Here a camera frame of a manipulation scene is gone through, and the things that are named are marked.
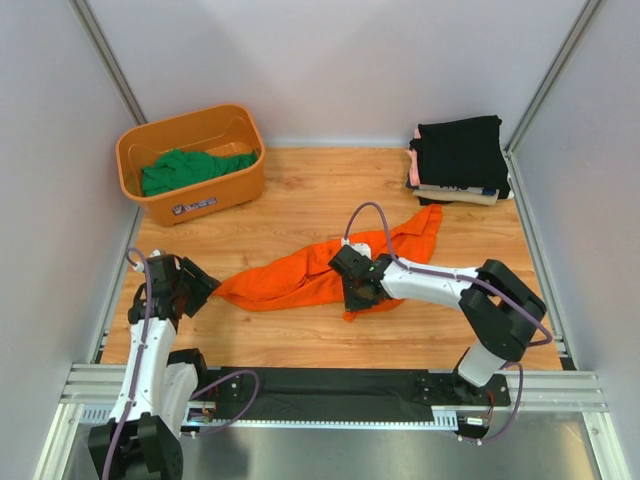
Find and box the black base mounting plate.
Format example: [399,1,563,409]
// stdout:
[197,368,495,422]

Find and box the aluminium right side rail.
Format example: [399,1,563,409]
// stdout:
[505,153,572,361]

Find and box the aluminium corner post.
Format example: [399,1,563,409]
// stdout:
[69,0,147,125]
[506,0,605,155]

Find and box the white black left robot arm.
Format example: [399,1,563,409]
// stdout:
[88,250,220,479]

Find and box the green t shirt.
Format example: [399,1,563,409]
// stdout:
[141,149,258,197]

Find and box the aluminium right corner post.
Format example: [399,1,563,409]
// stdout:
[506,0,605,155]

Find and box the white slotted cable duct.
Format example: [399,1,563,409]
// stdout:
[79,405,461,430]

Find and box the beige folded t shirt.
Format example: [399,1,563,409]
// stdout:
[413,186,500,206]

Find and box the orange plastic basket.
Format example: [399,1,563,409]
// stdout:
[116,104,265,226]

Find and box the aluminium left corner post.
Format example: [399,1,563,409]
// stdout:
[69,0,147,125]

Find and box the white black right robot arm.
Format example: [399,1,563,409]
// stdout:
[329,243,552,404]

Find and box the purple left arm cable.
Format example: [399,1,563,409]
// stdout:
[102,247,261,480]

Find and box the black folded t shirt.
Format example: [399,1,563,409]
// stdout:
[416,196,515,206]
[407,115,511,198]

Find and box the black bottom folded t shirt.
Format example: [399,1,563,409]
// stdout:
[416,196,515,206]

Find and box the aluminium front frame rail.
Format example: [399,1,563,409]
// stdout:
[60,364,607,412]

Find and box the orange t shirt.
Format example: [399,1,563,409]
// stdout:
[214,205,443,312]

